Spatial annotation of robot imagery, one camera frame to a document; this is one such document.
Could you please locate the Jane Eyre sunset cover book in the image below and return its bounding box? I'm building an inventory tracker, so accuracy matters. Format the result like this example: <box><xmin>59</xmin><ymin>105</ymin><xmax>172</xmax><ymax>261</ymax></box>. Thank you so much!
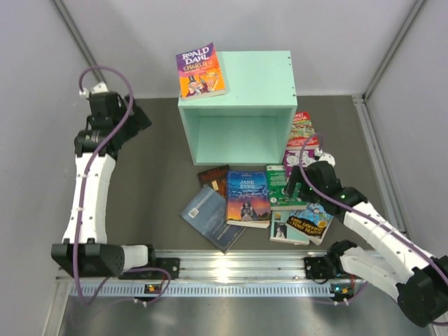
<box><xmin>226</xmin><ymin>170</ymin><xmax>272</xmax><ymax>229</ymax></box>

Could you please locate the Roald Dahl Charlie book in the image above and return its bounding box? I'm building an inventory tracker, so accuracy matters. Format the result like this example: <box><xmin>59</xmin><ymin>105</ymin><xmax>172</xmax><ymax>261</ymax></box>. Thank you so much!
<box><xmin>176</xmin><ymin>43</ymin><xmax>227</xmax><ymax>101</ymax></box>

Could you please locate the dark brown Edward Tulane book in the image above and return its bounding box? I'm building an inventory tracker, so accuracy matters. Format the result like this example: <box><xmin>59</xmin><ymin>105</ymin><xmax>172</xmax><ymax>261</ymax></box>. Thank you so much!
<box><xmin>197</xmin><ymin>164</ymin><xmax>230</xmax><ymax>199</ymax></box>

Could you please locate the dark blue paperback book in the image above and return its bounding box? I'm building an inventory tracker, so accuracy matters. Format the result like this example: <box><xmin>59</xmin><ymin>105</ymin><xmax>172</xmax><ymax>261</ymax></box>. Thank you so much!
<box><xmin>180</xmin><ymin>185</ymin><xmax>246</xmax><ymax>254</ymax></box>

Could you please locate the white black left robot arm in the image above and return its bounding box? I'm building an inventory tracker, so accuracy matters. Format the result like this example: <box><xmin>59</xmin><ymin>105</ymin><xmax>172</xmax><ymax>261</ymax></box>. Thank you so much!
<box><xmin>50</xmin><ymin>82</ymin><xmax>158</xmax><ymax>278</ymax></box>

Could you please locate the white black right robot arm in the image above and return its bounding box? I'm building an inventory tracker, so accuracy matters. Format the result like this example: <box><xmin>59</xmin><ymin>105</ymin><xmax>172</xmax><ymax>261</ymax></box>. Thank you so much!
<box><xmin>286</xmin><ymin>150</ymin><xmax>447</xmax><ymax>328</ymax></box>

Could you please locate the green paperback book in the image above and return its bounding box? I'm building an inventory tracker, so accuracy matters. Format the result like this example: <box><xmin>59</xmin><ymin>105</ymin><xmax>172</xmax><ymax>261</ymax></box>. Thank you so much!
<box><xmin>266</xmin><ymin>164</ymin><xmax>307</xmax><ymax>211</ymax></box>

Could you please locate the purple paperback book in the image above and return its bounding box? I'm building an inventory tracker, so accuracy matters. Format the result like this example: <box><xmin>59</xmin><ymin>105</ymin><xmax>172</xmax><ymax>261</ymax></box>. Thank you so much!
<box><xmin>283</xmin><ymin>149</ymin><xmax>315</xmax><ymax>179</ymax></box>

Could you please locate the black yellow Storey Treehouse book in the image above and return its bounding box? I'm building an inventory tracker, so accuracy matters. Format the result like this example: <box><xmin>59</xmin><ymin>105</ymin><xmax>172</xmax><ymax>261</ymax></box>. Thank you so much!
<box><xmin>286</xmin><ymin>203</ymin><xmax>333</xmax><ymax>246</ymax></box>

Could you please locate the light teal thin book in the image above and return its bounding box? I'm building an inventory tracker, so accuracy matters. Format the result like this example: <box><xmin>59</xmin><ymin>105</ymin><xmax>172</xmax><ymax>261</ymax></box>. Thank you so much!
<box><xmin>269</xmin><ymin>210</ymin><xmax>310</xmax><ymax>245</ymax></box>

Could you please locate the red Treehouse paperback book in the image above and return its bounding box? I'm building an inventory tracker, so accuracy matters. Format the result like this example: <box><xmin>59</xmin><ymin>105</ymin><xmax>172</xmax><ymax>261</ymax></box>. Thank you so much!
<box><xmin>286</xmin><ymin>111</ymin><xmax>315</xmax><ymax>150</ymax></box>

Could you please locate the mint green wooden cube shelf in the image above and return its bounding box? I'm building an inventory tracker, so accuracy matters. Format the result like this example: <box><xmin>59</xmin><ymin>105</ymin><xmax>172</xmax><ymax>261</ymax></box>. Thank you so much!
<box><xmin>178</xmin><ymin>50</ymin><xmax>298</xmax><ymax>165</ymax></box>

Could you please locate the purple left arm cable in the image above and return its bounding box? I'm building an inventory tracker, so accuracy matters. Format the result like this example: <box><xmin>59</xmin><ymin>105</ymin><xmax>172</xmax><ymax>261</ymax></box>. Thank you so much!
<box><xmin>73</xmin><ymin>64</ymin><xmax>172</xmax><ymax>306</ymax></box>

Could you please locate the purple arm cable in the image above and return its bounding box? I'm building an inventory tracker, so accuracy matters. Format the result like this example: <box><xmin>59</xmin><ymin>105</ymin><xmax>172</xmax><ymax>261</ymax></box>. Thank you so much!
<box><xmin>73</xmin><ymin>64</ymin><xmax>172</xmax><ymax>306</ymax></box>
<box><xmin>297</xmin><ymin>132</ymin><xmax>448</xmax><ymax>305</ymax></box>

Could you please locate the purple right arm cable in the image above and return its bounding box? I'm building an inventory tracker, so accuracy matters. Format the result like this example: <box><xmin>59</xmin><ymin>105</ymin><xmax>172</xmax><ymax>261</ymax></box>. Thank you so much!
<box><xmin>297</xmin><ymin>132</ymin><xmax>448</xmax><ymax>305</ymax></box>

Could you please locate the aluminium left frame post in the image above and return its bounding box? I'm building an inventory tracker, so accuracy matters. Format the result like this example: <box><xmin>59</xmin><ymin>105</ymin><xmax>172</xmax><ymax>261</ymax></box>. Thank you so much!
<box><xmin>50</xmin><ymin>0</ymin><xmax>108</xmax><ymax>99</ymax></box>

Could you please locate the aluminium frame post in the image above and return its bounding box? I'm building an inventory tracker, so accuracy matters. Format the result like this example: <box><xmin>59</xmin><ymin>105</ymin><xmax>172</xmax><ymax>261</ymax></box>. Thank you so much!
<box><xmin>50</xmin><ymin>0</ymin><xmax>108</xmax><ymax>99</ymax></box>
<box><xmin>362</xmin><ymin>0</ymin><xmax>428</xmax><ymax>102</ymax></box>

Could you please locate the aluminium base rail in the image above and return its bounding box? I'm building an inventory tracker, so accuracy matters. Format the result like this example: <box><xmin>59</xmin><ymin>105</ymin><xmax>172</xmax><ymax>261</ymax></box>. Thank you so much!
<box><xmin>55</xmin><ymin>94</ymin><xmax>438</xmax><ymax>298</ymax></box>

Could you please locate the aluminium right frame post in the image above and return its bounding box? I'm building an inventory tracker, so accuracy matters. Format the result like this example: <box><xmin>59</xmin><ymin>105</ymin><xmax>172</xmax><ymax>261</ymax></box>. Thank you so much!
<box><xmin>362</xmin><ymin>0</ymin><xmax>428</xmax><ymax>102</ymax></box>

